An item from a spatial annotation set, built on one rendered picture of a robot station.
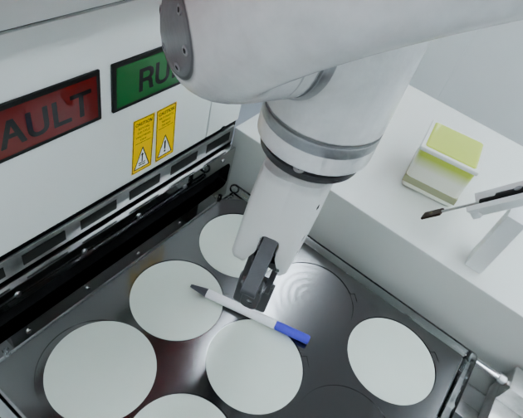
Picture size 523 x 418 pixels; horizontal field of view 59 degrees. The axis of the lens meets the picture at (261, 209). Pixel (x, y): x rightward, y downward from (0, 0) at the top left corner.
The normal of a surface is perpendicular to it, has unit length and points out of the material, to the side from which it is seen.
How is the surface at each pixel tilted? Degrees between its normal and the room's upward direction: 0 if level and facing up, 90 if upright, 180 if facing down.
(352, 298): 0
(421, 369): 0
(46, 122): 90
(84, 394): 1
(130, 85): 90
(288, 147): 90
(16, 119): 90
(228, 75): 114
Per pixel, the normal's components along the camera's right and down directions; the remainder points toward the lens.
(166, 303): 0.21, -0.67
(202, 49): -0.76, 0.48
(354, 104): 0.10, 0.77
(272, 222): -0.34, 0.58
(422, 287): -0.59, 0.49
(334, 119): -0.15, 0.70
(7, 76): 0.78, 0.55
